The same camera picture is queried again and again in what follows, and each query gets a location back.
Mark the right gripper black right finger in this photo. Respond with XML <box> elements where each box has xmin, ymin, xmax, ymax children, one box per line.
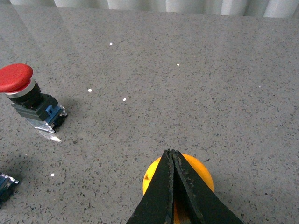
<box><xmin>171</xmin><ymin>150</ymin><xmax>243</xmax><ymax>224</ymax></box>

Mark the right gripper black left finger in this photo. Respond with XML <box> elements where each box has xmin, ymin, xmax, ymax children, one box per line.
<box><xmin>127</xmin><ymin>149</ymin><xmax>174</xmax><ymax>224</ymax></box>

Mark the yellow mushroom push button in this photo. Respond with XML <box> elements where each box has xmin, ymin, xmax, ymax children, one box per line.
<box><xmin>142</xmin><ymin>154</ymin><xmax>214</xmax><ymax>224</ymax></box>

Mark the red mushroom push button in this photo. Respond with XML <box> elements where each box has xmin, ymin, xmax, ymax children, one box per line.
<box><xmin>0</xmin><ymin>63</ymin><xmax>67</xmax><ymax>133</ymax></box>

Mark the green mushroom push button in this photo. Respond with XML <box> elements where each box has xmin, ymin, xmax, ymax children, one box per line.
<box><xmin>0</xmin><ymin>173</ymin><xmax>19</xmax><ymax>204</ymax></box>

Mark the white pleated curtain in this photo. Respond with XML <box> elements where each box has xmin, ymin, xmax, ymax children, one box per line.
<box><xmin>1</xmin><ymin>0</ymin><xmax>299</xmax><ymax>19</ymax></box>

